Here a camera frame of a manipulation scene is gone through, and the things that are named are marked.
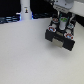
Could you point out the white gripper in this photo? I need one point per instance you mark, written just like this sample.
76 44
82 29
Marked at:
63 6

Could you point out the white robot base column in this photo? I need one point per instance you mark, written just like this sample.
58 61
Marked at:
26 13

